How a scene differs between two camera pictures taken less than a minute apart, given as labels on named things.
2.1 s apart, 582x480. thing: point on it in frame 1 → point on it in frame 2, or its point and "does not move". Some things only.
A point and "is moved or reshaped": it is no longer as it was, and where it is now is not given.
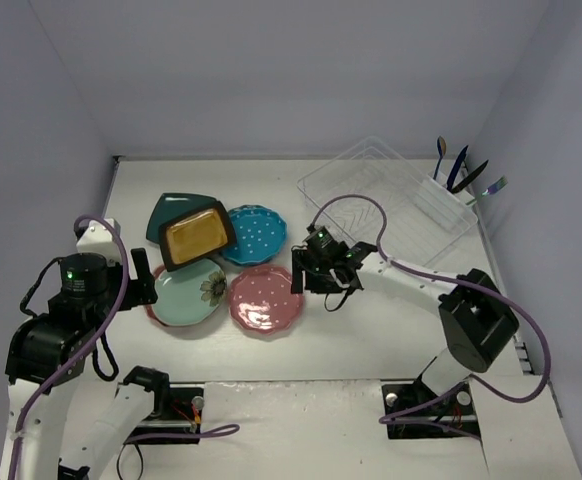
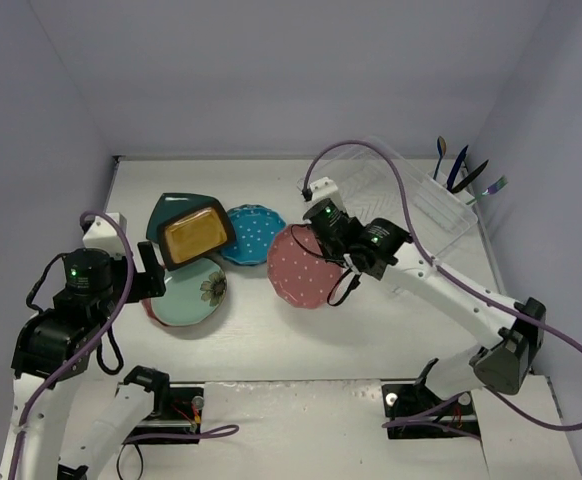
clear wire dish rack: [367, 192] does not move
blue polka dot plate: [260, 234] does not move
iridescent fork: [499, 185] does not move
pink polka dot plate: [261, 300] is moved or reshaped
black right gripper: [306, 273] → [331, 245]
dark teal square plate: [174, 205] does not move
